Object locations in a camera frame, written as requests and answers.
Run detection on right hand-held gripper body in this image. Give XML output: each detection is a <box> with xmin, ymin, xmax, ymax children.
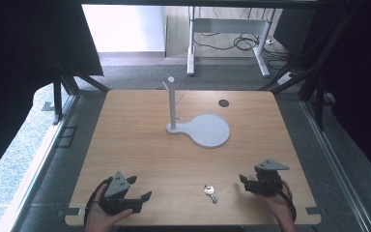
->
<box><xmin>253</xmin><ymin>159</ymin><xmax>290</xmax><ymax>198</ymax></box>

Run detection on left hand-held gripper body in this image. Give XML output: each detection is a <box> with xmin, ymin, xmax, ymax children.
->
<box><xmin>99</xmin><ymin>171</ymin><xmax>143</xmax><ymax>217</ymax></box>

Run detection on silver keys with white tag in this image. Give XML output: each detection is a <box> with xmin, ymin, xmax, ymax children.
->
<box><xmin>203</xmin><ymin>184</ymin><xmax>219</xmax><ymax>205</ymax></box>

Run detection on grey key stand round base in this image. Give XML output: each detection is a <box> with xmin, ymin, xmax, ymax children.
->
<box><xmin>161</xmin><ymin>75</ymin><xmax>232</xmax><ymax>150</ymax></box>

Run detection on person's right hand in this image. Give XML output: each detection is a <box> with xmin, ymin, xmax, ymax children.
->
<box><xmin>259</xmin><ymin>180</ymin><xmax>298</xmax><ymax>232</ymax></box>

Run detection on person's left hand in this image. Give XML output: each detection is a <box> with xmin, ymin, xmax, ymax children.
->
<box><xmin>84</xmin><ymin>183</ymin><xmax>134</xmax><ymax>232</ymax></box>

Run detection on white power strip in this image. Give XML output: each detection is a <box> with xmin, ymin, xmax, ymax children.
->
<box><xmin>275</xmin><ymin>71</ymin><xmax>296</xmax><ymax>86</ymax></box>

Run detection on black curtain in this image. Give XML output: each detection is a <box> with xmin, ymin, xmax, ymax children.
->
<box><xmin>0</xmin><ymin>0</ymin><xmax>104</xmax><ymax>187</ymax></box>
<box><xmin>298</xmin><ymin>0</ymin><xmax>371</xmax><ymax>189</ymax></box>

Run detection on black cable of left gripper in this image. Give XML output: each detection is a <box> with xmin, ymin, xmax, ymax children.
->
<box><xmin>83</xmin><ymin>176</ymin><xmax>114</xmax><ymax>227</ymax></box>

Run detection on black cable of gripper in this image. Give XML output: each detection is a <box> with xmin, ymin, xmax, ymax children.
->
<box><xmin>270</xmin><ymin>179</ymin><xmax>298</xmax><ymax>223</ymax></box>
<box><xmin>83</xmin><ymin>176</ymin><xmax>114</xmax><ymax>227</ymax></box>

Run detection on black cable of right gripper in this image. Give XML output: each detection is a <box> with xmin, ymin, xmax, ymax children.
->
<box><xmin>270</xmin><ymin>179</ymin><xmax>298</xmax><ymax>223</ymax></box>

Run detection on aluminium floor rail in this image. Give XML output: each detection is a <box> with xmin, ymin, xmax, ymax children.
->
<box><xmin>300</xmin><ymin>99</ymin><xmax>371</xmax><ymax>232</ymax></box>
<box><xmin>0</xmin><ymin>95</ymin><xmax>80</xmax><ymax>232</ymax></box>

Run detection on black metal frame strut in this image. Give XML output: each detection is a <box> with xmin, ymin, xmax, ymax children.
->
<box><xmin>258</xmin><ymin>0</ymin><xmax>366</xmax><ymax>131</ymax></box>
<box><xmin>46</xmin><ymin>52</ymin><xmax>111</xmax><ymax>126</ymax></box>

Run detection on black coiled floor cable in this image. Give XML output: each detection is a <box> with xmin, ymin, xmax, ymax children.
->
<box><xmin>192</xmin><ymin>31</ymin><xmax>273</xmax><ymax>52</ymax></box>

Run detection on white wall panel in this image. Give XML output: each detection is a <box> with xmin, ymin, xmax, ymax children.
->
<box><xmin>81</xmin><ymin>4</ymin><xmax>166</xmax><ymax>53</ymax></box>

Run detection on white metal desk frame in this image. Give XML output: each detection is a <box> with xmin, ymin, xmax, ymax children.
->
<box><xmin>186</xmin><ymin>5</ymin><xmax>277</xmax><ymax>78</ymax></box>

